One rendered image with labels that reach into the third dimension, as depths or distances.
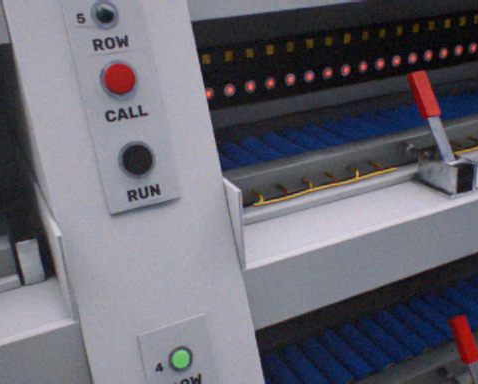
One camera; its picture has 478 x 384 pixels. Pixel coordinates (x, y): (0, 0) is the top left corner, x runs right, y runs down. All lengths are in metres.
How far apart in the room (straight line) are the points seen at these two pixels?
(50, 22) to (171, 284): 0.15
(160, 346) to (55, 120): 0.13
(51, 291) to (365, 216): 0.21
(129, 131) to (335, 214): 0.16
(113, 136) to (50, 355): 0.12
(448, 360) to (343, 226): 0.19
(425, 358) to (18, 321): 0.34
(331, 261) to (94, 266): 0.15
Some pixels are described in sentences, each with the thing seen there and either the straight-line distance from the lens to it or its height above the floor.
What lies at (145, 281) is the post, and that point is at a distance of 0.32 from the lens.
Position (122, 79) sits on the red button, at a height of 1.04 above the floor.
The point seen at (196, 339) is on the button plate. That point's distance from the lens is 0.34.
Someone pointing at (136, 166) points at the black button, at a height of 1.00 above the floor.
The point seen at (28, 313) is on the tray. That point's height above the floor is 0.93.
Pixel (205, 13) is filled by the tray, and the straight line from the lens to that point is 0.36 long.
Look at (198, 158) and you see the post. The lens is 0.33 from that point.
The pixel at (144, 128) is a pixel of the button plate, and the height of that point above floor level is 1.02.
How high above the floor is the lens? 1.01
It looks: 6 degrees down
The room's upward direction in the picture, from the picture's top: 11 degrees counter-clockwise
